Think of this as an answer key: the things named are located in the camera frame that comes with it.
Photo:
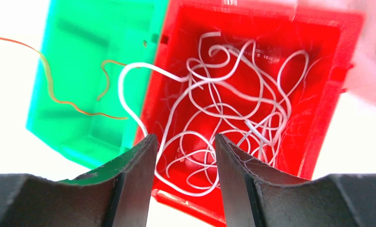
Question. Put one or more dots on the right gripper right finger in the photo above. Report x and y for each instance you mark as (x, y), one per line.
(257, 195)

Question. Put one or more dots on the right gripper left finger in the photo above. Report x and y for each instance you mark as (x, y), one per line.
(115, 194)

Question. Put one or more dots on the red plastic bin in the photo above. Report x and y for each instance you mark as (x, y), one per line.
(265, 75)

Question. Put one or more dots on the green plastic bin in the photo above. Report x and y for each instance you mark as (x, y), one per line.
(86, 43)

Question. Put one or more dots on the pink cloth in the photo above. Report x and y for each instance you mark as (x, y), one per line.
(362, 78)

